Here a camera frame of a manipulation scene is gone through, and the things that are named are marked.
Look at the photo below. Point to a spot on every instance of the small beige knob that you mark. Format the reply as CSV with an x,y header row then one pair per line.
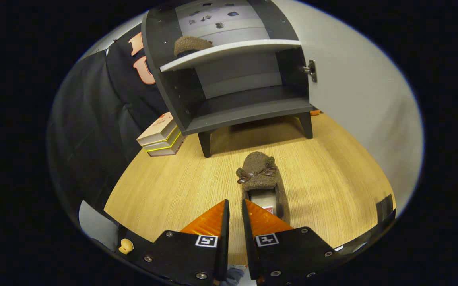
x,y
125,246

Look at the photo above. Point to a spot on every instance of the metal door hinge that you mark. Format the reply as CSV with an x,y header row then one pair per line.
x,y
311,71

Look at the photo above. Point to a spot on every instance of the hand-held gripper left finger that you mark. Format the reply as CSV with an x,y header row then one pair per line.
x,y
225,238

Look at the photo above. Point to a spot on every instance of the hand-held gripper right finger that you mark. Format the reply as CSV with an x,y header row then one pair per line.
x,y
247,238

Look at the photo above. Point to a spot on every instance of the orange and white book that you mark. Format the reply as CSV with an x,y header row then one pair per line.
x,y
159,127

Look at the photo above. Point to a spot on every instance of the white shoe cabinet door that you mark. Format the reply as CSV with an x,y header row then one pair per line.
x,y
364,99

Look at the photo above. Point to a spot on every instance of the brown fuzzy shoe with bow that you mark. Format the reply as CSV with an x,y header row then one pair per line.
x,y
259,167

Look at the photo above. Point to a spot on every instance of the black backdrop cloth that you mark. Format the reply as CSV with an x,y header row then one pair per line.
x,y
94,119

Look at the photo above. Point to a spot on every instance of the yellow-edged book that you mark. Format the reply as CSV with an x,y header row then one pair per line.
x,y
157,146

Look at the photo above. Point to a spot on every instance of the person's clothing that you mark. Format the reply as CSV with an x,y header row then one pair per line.
x,y
233,276

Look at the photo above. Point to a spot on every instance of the dark grey shoe cabinet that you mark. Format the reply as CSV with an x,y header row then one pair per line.
x,y
165,91

